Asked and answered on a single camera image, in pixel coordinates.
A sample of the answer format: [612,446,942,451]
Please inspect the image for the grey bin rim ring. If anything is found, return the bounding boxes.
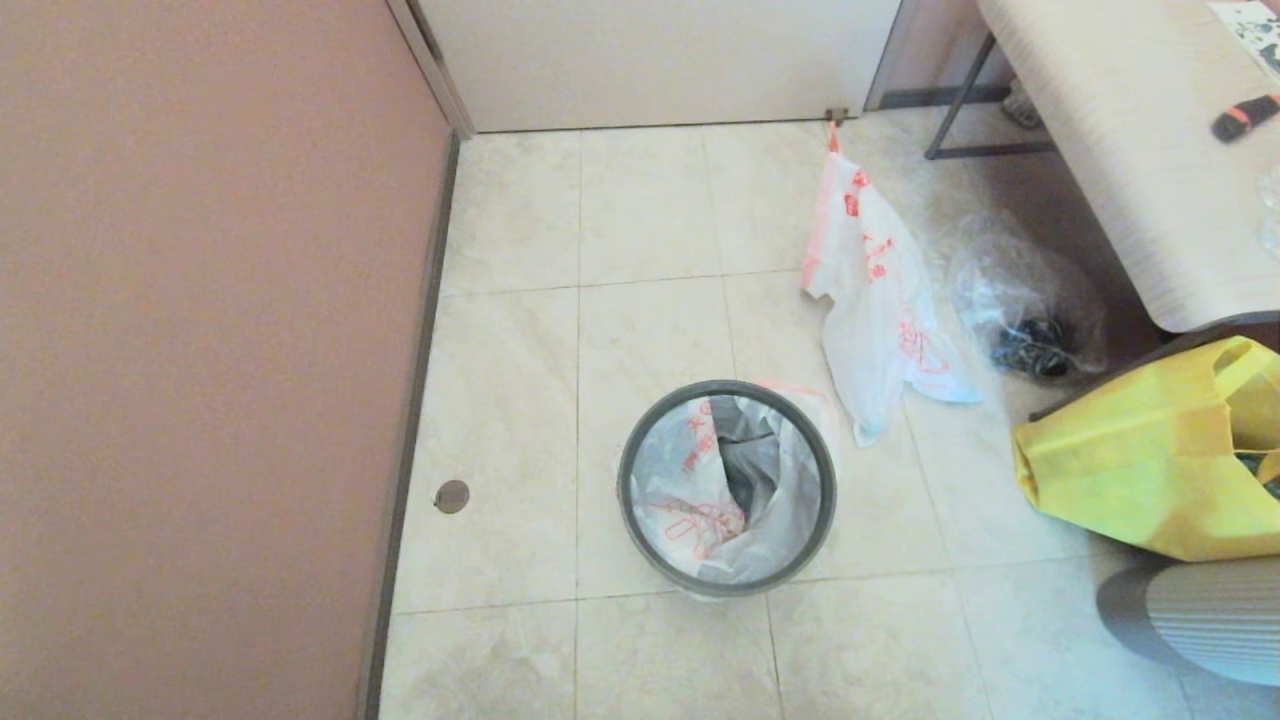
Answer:
[617,380,839,598]

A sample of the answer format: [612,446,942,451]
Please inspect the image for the grey ribbed robot base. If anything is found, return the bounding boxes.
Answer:
[1096,555,1280,688]

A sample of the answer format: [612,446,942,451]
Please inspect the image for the clear plastic bag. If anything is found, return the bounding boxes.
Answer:
[940,205,1111,381]

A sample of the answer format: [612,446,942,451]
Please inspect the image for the dark items in clear bag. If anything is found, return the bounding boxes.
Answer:
[992,316,1081,381]

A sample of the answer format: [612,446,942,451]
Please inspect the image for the yellow non-woven bag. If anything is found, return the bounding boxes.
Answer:
[1012,335,1280,563]

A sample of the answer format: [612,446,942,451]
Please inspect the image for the white door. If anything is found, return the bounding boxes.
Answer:
[415,0,906,133]

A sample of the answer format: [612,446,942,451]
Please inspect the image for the beige table with metal legs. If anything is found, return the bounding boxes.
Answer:
[925,30,1280,421]

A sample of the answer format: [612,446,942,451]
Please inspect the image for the small white object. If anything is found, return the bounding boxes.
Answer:
[1000,78,1046,129]

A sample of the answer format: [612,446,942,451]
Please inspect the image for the black and red marker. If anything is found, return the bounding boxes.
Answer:
[1210,94,1280,144]

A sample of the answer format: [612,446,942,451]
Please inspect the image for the black-printed white paper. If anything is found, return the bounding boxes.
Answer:
[1205,0,1280,79]

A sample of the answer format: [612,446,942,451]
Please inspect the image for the grey door frame post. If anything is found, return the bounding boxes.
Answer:
[385,0,476,139]

